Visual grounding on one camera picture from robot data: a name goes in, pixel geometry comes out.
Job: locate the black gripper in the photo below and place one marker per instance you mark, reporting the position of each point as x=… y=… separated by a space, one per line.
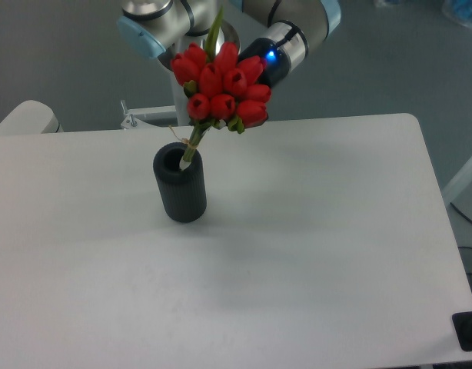
x=277 y=63

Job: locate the red tulip bouquet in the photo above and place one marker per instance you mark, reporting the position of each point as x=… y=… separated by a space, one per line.
x=221 y=89

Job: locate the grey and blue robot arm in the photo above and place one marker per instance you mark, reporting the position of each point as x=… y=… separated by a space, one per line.
x=158 y=29

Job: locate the black ribbed vase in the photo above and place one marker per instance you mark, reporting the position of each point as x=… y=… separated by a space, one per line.
x=182 y=192

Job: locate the blue plastic bag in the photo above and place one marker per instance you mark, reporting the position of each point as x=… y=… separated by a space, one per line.
x=459 y=11

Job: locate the white furniture piece right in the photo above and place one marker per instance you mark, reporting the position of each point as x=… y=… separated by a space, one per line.
x=458 y=183

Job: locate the white rounded chair part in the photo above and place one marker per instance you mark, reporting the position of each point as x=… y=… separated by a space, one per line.
x=30 y=118

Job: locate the black box at table edge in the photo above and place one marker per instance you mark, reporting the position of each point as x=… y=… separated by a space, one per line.
x=463 y=327

